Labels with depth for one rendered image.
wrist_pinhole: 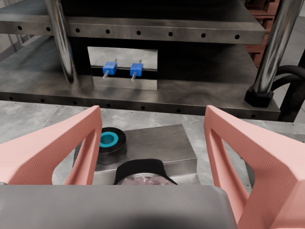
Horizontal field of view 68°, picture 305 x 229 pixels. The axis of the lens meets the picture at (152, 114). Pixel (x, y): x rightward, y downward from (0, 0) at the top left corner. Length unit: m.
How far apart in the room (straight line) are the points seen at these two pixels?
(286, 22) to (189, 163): 0.53
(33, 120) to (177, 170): 0.54
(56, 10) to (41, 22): 0.12
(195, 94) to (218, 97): 0.09
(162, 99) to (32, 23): 0.56
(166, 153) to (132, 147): 0.08
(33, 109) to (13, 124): 0.09
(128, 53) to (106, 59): 0.09
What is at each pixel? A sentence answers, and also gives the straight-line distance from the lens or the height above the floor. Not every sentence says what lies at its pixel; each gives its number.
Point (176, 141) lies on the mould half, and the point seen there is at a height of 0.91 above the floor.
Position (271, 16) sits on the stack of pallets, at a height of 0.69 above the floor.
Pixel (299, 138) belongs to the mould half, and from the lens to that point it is 0.72.
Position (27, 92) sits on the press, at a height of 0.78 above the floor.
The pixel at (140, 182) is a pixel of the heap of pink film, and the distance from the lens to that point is 0.47.
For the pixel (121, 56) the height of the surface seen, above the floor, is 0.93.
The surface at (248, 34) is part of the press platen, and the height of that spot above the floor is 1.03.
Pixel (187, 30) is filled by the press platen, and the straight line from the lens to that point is 0.85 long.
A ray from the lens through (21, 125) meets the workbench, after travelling 0.85.
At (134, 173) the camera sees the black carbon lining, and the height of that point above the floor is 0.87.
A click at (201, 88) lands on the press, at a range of 0.98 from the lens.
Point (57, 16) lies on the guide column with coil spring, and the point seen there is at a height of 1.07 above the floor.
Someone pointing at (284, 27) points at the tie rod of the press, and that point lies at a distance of 0.83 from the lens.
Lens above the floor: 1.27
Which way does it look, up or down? 37 degrees down
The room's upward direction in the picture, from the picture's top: straight up
